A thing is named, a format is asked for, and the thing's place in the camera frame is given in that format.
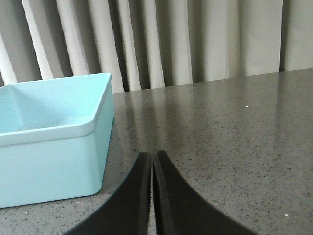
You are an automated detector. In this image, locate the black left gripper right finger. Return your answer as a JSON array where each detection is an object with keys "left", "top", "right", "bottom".
[{"left": 153, "top": 150, "right": 255, "bottom": 235}]

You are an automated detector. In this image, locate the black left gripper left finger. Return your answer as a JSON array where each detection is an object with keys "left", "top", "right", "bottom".
[{"left": 66, "top": 152, "right": 152, "bottom": 235}]

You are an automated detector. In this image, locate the light blue storage box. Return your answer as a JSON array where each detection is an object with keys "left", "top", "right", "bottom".
[{"left": 0, "top": 73, "right": 114, "bottom": 208}]

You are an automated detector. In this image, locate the grey pleated curtain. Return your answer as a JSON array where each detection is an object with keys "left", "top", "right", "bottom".
[{"left": 0, "top": 0, "right": 313, "bottom": 93}]

